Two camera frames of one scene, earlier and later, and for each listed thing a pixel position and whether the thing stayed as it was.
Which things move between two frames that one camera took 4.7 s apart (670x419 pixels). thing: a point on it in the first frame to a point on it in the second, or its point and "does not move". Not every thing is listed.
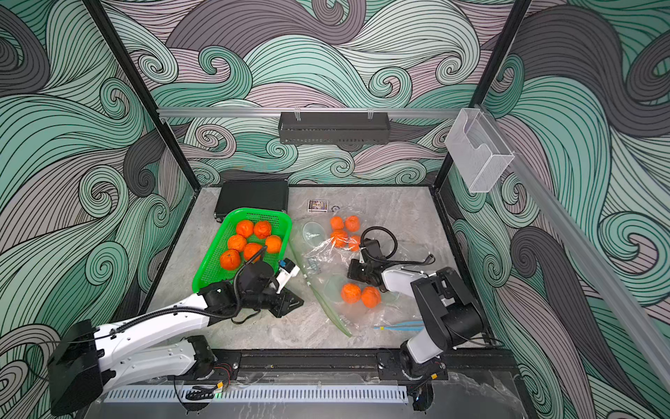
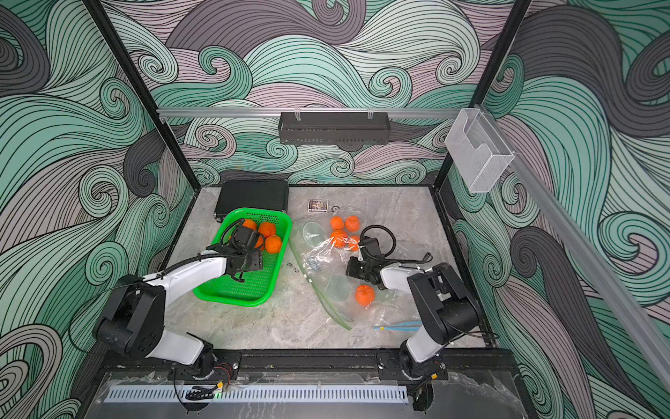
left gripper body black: x=278 y=305 to x=252 y=261
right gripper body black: x=360 y=271 does not move
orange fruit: x=273 y=243 does not move
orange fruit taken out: x=245 y=228 does not move
